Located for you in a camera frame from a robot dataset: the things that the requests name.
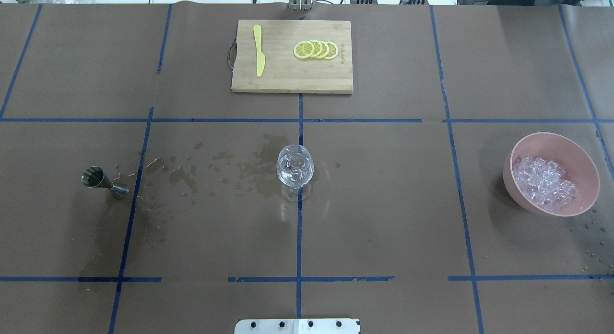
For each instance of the steel double jigger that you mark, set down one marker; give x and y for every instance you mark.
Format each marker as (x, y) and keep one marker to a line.
(96, 177)

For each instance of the clear wine glass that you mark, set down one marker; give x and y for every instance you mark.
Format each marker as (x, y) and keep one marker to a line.
(295, 169)

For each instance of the clear ice cubes pile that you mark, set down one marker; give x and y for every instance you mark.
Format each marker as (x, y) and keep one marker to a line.
(544, 183)

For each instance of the bamboo cutting board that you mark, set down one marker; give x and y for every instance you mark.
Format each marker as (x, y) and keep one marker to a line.
(284, 73)

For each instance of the lemon slice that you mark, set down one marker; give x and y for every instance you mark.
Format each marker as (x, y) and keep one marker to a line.
(317, 48)
(304, 50)
(333, 50)
(323, 50)

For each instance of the yellow plastic knife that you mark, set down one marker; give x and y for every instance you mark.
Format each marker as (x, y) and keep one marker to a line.
(260, 56)

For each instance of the pink bowl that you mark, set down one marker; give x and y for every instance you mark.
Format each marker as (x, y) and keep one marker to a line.
(579, 166)

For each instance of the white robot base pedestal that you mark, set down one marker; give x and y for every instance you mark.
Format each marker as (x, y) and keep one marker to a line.
(298, 326)

